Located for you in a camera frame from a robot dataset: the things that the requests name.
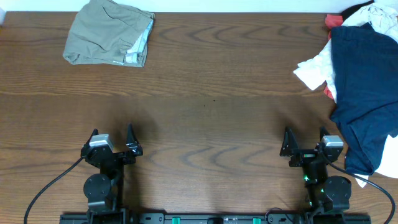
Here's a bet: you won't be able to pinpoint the left black cable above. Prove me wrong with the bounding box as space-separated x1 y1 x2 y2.
23 157 85 224

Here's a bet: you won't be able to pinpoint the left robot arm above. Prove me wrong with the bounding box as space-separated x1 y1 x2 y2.
81 124 143 224

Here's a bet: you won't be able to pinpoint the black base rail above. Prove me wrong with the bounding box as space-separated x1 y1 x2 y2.
59 212 372 224

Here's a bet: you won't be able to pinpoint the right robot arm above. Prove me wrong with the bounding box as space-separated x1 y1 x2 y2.
280 127 351 223

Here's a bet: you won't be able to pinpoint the white patterned shirt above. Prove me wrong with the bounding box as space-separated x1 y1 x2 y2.
294 1 397 179

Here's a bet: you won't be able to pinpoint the black cable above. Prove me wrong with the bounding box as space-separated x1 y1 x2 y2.
320 149 396 224
23 157 85 224

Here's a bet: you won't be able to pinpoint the red garment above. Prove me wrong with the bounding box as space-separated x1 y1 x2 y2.
323 14 343 100

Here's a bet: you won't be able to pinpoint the navy blue shorts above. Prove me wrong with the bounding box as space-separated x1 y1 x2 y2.
330 23 397 175

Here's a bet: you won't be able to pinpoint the folded khaki shorts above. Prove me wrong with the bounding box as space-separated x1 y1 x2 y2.
63 0 155 68

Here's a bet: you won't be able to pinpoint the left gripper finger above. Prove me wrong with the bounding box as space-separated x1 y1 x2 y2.
126 124 143 156
85 129 98 145

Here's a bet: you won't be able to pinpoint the right black cable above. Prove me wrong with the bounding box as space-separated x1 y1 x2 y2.
320 149 396 224

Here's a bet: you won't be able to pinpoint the black garment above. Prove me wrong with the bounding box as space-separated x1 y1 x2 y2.
340 0 374 21

